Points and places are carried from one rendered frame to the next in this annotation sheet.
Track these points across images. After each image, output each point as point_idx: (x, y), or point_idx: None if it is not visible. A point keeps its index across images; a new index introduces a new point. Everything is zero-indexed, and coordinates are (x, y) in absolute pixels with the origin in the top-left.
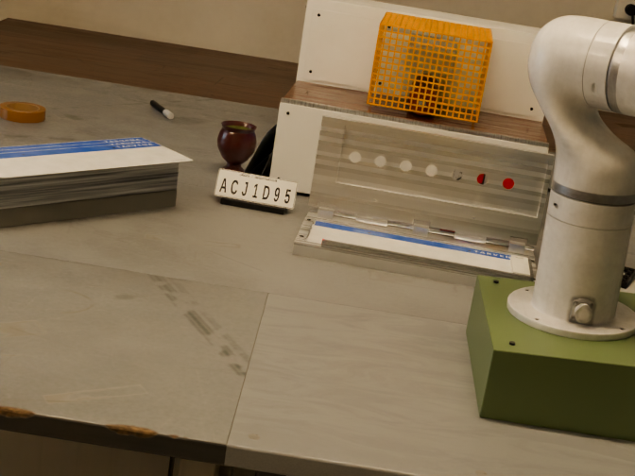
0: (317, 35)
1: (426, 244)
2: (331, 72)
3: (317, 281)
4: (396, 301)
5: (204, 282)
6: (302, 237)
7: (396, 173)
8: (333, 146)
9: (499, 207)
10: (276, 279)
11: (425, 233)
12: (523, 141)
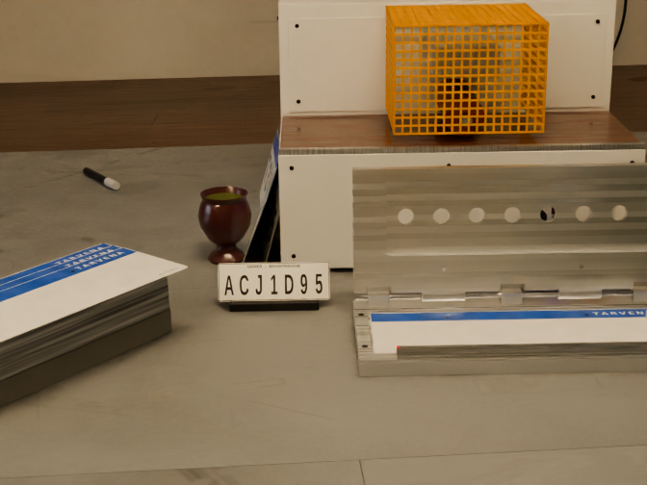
0: (298, 53)
1: (528, 317)
2: (325, 97)
3: (416, 419)
4: (536, 427)
5: (263, 464)
6: (367, 348)
7: (465, 227)
8: (374, 209)
9: (611, 246)
10: (358, 429)
11: (519, 300)
12: (611, 146)
